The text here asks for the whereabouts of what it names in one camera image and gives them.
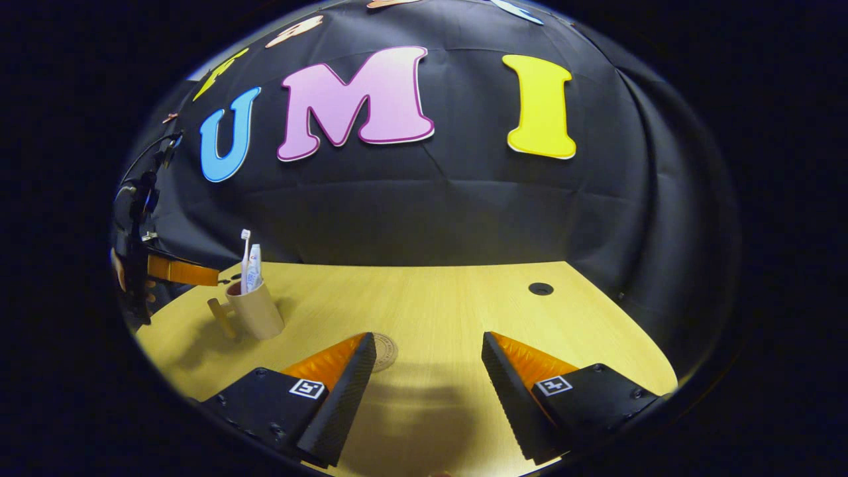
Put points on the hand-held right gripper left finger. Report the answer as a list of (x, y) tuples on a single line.
[(344, 404)]

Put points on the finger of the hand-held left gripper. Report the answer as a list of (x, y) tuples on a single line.
[(185, 273)]

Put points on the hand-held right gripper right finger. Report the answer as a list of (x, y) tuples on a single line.
[(517, 404)]

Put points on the white toothbrush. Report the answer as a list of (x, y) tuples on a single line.
[(245, 258)]

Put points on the round wooden coaster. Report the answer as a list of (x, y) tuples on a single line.
[(386, 351)]

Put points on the white toothpaste tube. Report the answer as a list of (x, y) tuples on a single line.
[(255, 265)]

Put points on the wooden desktop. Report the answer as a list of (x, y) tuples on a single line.
[(450, 298)]

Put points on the black backdrop cloth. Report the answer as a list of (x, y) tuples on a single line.
[(464, 212)]

